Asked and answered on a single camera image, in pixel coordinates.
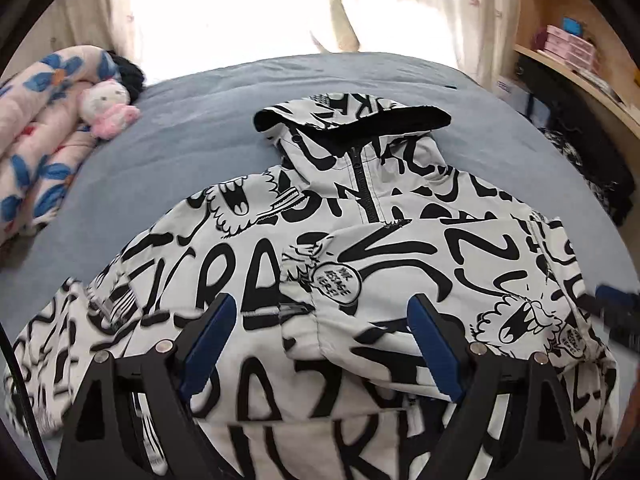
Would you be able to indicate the white cardboard box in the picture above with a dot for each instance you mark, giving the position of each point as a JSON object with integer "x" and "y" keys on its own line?
{"x": 507, "y": 90}

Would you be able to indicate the dark cloth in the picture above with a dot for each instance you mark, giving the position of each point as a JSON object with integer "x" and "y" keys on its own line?
{"x": 131, "y": 77}

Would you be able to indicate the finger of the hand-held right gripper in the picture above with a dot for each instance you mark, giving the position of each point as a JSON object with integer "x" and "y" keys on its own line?
{"x": 627, "y": 335}
{"x": 620, "y": 297}

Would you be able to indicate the floral sheer curtain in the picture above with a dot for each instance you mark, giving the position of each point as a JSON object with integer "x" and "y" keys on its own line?
{"x": 475, "y": 15}
{"x": 90, "y": 10}

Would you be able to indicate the pink drawer boxes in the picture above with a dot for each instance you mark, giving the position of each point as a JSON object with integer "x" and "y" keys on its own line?
{"x": 570, "y": 50}

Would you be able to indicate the blue bed blanket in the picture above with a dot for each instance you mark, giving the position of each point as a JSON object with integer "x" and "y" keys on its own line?
{"x": 175, "y": 135}

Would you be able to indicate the black and white printed jacket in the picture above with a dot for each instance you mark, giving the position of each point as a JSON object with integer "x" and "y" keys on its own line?
{"x": 320, "y": 240}

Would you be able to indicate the floral pink quilt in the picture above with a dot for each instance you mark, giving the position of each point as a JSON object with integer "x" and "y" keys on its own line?
{"x": 35, "y": 160}

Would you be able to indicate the wooden bookshelf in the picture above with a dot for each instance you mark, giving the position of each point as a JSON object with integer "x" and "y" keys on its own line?
{"x": 550, "y": 20}

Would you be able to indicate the white and pink plush cat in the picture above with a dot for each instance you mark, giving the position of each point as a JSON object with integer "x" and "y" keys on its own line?
{"x": 105, "y": 102}

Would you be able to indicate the dark red round object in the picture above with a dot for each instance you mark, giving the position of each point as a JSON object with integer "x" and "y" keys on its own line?
{"x": 539, "y": 39}

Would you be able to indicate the black and white patterned cloth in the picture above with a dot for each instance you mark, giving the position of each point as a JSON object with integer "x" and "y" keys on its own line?
{"x": 565, "y": 150}

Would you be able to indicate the long black bag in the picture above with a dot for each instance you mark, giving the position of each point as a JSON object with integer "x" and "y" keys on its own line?
{"x": 585, "y": 120}

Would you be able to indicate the small blue box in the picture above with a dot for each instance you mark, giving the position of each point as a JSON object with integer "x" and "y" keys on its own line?
{"x": 571, "y": 26}

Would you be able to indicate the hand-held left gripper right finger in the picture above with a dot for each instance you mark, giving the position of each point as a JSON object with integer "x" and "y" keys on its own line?
{"x": 432, "y": 345}

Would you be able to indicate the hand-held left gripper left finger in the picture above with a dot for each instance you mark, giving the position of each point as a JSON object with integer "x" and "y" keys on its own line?
{"x": 212, "y": 340}

